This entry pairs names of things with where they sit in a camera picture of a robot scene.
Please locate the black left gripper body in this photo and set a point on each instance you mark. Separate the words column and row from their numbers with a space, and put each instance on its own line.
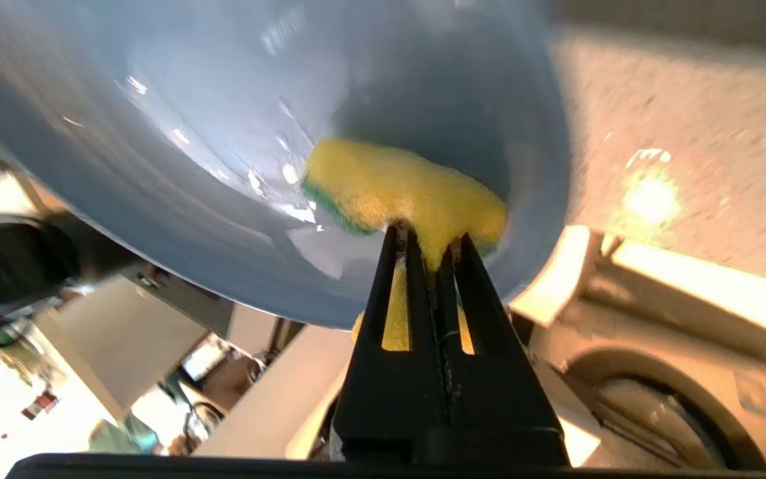
column 24, row 266

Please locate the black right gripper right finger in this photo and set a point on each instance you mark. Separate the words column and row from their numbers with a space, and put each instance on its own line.
column 503, row 406

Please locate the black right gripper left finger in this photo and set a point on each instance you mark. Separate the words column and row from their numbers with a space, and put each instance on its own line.
column 389, row 406

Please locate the blue-grey plate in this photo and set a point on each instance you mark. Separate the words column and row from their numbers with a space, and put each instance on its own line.
column 157, row 133

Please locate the yellow fish-shaped sponge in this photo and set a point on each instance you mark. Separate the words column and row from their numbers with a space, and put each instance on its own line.
column 409, row 186

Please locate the white robot chassis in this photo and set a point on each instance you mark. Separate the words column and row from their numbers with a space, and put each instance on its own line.
column 689, row 332

